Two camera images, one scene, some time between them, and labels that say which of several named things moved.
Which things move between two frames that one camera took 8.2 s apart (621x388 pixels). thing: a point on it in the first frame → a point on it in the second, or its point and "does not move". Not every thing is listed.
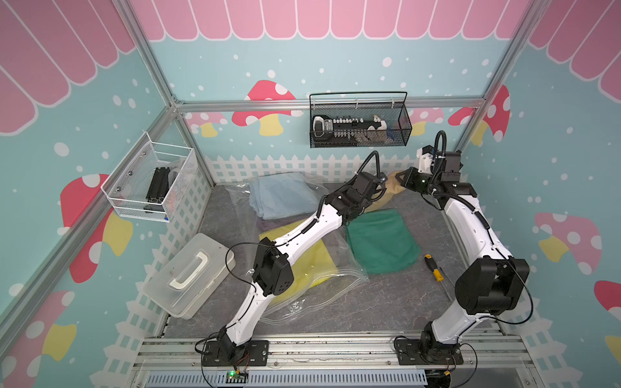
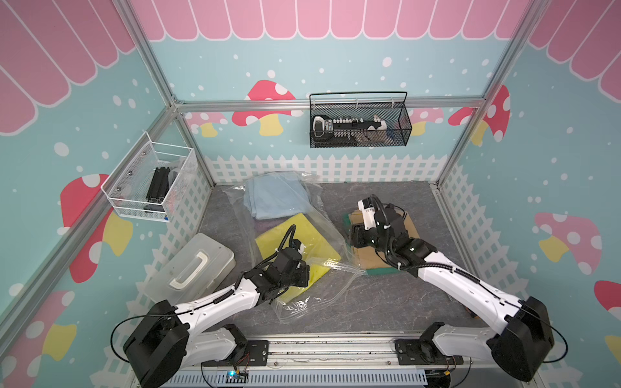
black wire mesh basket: x=343 y=120 does not move
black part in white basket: x=158 y=189 does not move
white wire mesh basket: x=154 y=181 does not move
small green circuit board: x=232 y=377 does not move
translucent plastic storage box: x=189 y=276 does not move
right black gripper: x=411 y=173 → x=357 y=233
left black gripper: x=343 y=189 → x=303 y=271
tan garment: x=393 y=187 → x=369 y=257
